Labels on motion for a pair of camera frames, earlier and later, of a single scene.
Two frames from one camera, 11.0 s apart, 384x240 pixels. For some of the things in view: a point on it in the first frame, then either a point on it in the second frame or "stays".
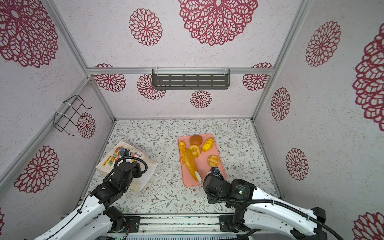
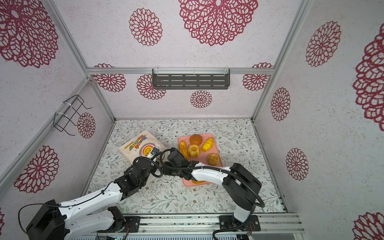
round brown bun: (196, 139) stays
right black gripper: (212, 201) to (166, 167)
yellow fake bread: (213, 161) stays
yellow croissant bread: (207, 145) stays
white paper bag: (124, 150) to (137, 147)
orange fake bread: (182, 149) stays
